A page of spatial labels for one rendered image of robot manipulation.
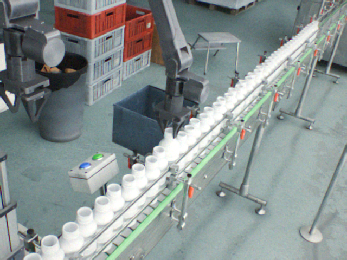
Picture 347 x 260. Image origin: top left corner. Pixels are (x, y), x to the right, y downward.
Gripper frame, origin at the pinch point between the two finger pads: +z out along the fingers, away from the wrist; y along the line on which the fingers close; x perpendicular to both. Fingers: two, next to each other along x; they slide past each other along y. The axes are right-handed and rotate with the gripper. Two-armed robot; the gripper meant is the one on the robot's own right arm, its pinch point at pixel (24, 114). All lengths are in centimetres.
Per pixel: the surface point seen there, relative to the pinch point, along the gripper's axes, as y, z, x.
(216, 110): 16, 25, 78
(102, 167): 2.4, 28.5, 25.5
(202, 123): 16, 25, 66
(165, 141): 14.3, 22.1, 42.3
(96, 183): 3.6, 31.8, 21.6
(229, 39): -95, 97, 389
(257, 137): 16, 81, 168
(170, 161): 17, 28, 42
